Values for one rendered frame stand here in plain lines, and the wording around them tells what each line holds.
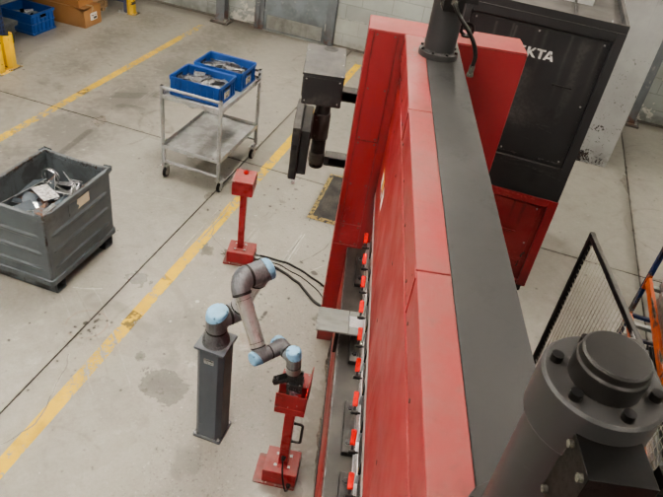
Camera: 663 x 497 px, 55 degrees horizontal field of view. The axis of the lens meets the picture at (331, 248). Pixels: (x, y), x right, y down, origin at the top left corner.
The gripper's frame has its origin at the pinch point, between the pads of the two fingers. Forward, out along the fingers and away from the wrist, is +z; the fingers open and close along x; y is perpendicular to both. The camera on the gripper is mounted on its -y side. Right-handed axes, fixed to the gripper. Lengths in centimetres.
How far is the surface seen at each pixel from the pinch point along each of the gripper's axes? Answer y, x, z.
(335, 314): 17, 41, -26
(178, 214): -152, 238, 60
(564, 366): 70, -150, -193
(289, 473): 2, -2, 62
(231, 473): -33, -3, 71
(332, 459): 29, -41, -12
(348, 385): 30.0, 4.5, -11.9
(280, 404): -3.3, -4.8, 0.5
